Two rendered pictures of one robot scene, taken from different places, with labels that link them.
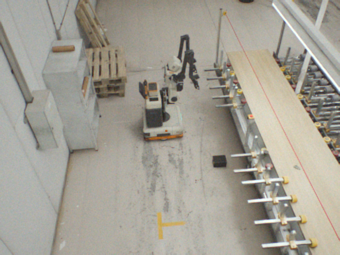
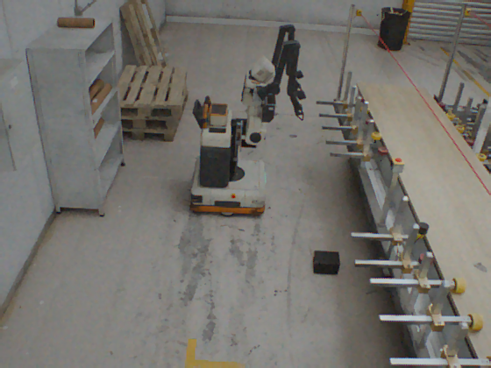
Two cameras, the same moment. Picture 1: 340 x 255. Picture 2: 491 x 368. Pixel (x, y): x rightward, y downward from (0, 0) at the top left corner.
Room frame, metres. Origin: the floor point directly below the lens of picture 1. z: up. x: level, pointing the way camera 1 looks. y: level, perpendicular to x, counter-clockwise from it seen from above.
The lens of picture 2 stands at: (0.39, -0.18, 2.72)
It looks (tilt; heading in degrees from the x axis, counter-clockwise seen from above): 34 degrees down; 2
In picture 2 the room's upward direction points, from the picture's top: 4 degrees clockwise
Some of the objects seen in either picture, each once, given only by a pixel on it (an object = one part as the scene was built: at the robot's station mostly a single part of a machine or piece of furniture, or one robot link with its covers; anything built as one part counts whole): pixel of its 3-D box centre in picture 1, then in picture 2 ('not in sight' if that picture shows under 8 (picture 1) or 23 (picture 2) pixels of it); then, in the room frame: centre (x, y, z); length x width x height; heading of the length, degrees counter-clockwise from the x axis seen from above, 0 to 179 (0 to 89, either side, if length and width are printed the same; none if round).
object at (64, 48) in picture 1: (63, 48); (75, 22); (4.23, 1.46, 1.59); 0.30 x 0.08 x 0.08; 93
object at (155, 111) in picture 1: (155, 103); (220, 143); (4.15, 0.21, 0.59); 0.55 x 0.34 x 0.83; 3
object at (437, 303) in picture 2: (272, 197); (432, 316); (2.01, -1.09, 0.93); 0.04 x 0.04 x 0.48; 3
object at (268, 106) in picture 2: (178, 81); (266, 104); (4.17, -0.17, 0.99); 0.28 x 0.16 x 0.22; 3
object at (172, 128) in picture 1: (162, 122); (229, 183); (4.16, 0.12, 0.16); 0.67 x 0.64 x 0.25; 93
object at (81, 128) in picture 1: (76, 98); (83, 116); (4.12, 1.45, 0.78); 0.90 x 0.45 x 1.55; 3
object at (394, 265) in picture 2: (252, 170); (391, 265); (2.46, -0.97, 0.84); 0.43 x 0.03 x 0.04; 93
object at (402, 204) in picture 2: (253, 150); (395, 228); (2.76, -1.04, 0.89); 0.04 x 0.04 x 0.48; 3
